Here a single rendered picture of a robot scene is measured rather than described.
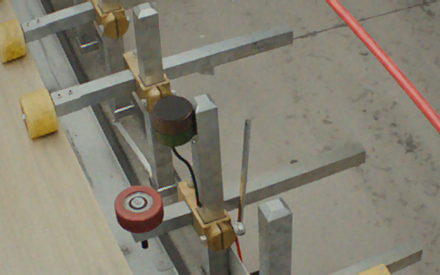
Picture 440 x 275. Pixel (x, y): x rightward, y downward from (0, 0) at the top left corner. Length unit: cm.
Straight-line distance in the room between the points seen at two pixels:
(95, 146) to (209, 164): 65
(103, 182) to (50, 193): 42
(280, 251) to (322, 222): 147
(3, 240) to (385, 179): 157
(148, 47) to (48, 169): 27
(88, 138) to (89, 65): 17
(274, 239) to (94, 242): 37
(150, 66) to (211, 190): 26
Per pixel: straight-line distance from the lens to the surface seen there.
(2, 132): 187
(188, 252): 187
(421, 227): 287
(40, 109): 179
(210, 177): 162
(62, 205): 171
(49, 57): 248
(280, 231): 137
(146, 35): 173
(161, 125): 151
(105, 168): 216
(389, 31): 355
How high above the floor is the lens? 211
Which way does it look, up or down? 42 degrees down
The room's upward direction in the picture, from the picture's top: 4 degrees counter-clockwise
